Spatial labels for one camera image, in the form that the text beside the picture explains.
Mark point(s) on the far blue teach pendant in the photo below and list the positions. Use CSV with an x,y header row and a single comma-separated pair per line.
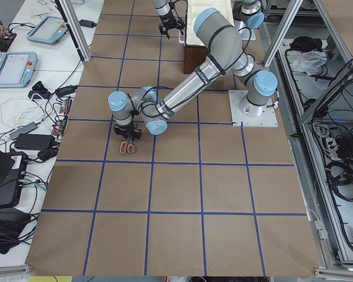
x,y
49,31

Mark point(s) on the black laptop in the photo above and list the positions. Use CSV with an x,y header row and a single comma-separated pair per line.
x,y
12,171

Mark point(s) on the white crumpled cloth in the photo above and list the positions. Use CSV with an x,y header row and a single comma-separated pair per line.
x,y
310,62

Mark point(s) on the near blue teach pendant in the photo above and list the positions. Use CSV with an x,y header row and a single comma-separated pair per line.
x,y
17,68

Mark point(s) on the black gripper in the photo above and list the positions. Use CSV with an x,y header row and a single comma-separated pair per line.
x,y
129,128
167,23

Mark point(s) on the dark wooden drawer cabinet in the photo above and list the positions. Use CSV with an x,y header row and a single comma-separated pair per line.
x,y
194,56

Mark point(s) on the aluminium frame post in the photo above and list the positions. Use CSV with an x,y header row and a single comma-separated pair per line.
x,y
72,23

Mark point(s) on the blue teach pendant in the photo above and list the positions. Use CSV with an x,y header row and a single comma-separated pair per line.
x,y
49,31
17,68

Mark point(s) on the white plastic bin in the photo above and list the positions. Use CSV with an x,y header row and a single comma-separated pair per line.
x,y
205,17

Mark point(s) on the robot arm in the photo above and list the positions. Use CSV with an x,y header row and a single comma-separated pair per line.
x,y
224,43
164,10

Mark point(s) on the grey orange scissors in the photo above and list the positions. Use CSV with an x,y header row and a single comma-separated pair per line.
x,y
127,146

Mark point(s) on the black power adapter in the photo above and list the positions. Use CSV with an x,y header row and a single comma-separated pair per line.
x,y
34,141

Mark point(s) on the aluminium side frame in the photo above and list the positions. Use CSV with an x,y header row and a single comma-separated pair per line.
x,y
322,113

